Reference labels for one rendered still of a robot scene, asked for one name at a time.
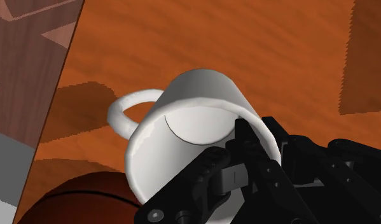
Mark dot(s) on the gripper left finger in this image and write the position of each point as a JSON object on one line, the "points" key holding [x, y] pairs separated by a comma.
{"points": [[184, 198]]}

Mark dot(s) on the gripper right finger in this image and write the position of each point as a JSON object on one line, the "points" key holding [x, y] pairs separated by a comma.
{"points": [[342, 186]]}

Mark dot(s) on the white mug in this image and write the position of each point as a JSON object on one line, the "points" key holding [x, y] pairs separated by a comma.
{"points": [[193, 93]]}

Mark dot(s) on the dark red round bowl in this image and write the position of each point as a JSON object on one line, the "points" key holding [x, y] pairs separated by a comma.
{"points": [[78, 204]]}

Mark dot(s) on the orange wooden table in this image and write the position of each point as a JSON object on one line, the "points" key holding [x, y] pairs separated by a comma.
{"points": [[208, 31]]}

